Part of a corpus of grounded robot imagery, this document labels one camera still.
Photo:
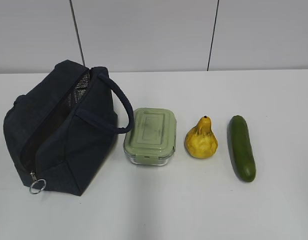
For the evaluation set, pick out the green cucumber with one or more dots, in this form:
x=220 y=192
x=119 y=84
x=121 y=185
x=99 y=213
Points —
x=240 y=149

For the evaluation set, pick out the yellow toy pear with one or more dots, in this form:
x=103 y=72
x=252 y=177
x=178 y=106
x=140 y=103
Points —
x=200 y=141

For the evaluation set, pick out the navy blue lunch bag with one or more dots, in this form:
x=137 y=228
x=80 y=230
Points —
x=59 y=134

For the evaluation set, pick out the green lid glass container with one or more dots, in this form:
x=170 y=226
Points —
x=152 y=140

